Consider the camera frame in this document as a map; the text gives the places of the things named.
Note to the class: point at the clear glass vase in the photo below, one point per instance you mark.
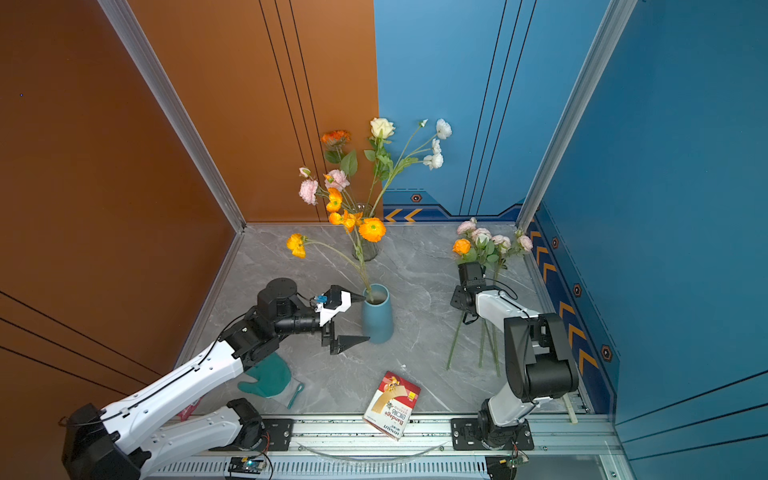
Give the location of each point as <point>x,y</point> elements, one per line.
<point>363,249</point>

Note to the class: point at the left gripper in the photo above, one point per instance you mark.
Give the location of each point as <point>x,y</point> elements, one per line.
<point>342,343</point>

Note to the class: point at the green rubber glove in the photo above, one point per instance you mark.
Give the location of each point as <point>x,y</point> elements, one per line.
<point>272,379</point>

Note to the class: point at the teal cylindrical vase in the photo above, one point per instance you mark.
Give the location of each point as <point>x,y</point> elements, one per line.
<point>377,315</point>

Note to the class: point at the yellow orange ranunculus stem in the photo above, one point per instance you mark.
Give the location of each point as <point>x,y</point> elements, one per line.
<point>466,251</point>

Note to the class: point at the orange flower bunch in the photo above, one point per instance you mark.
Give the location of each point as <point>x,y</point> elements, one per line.
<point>298,243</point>

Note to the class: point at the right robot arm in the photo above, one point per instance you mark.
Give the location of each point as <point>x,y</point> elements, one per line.
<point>539,364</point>

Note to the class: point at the cream white rose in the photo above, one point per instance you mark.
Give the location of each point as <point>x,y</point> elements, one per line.
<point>383,165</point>

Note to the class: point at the red and white box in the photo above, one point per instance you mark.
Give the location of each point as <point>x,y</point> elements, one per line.
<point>392,405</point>

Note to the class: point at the green circuit board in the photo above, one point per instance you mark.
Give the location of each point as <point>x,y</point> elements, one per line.
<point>247,467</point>

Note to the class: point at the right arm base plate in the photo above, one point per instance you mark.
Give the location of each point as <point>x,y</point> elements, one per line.
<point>470,434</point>

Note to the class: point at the pink rose bunch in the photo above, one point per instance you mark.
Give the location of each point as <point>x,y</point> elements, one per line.
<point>493,252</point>

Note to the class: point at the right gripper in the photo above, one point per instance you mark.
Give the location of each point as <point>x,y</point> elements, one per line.
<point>455,300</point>

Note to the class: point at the pink snack packet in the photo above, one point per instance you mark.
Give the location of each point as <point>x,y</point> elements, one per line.
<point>186,413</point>

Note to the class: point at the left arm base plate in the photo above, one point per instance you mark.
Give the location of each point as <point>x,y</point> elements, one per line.
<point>272,434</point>

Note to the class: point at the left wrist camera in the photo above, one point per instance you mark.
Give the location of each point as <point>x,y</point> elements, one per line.
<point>327,306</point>

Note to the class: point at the white ranunculus flower stem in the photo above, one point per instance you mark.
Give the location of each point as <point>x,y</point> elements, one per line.
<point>429,153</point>

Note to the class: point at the orange gerbera flower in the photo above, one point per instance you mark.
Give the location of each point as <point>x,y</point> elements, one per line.
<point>343,160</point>

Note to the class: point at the right circuit board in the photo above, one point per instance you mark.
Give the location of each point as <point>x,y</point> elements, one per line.
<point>505,467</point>

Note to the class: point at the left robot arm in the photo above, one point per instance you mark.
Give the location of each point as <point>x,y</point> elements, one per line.
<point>134,437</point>

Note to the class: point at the pink peony flower stem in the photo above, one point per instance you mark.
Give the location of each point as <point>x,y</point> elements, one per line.
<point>313,190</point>

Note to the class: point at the orange poppy flower stem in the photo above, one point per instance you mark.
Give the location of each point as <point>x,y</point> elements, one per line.
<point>371,229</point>

